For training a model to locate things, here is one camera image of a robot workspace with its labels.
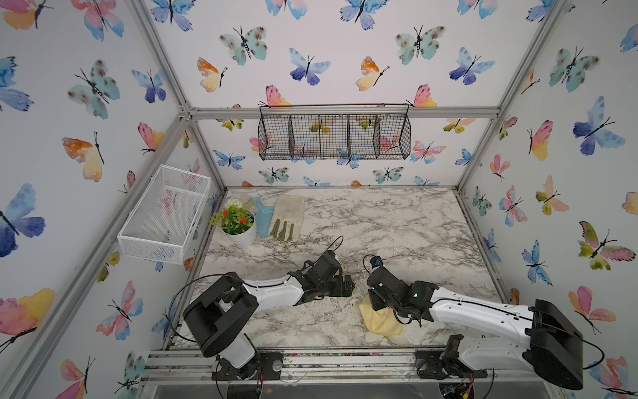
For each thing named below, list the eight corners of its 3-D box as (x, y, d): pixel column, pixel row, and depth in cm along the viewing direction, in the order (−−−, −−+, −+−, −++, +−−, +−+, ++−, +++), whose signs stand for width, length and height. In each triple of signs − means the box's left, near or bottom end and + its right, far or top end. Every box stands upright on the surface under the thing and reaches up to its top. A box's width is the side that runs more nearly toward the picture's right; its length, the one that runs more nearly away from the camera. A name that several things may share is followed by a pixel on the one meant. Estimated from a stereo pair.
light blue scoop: (258, 238, 105) (256, 235, 103) (254, 201, 118) (253, 198, 116) (278, 234, 106) (277, 230, 105) (272, 198, 120) (271, 194, 118)
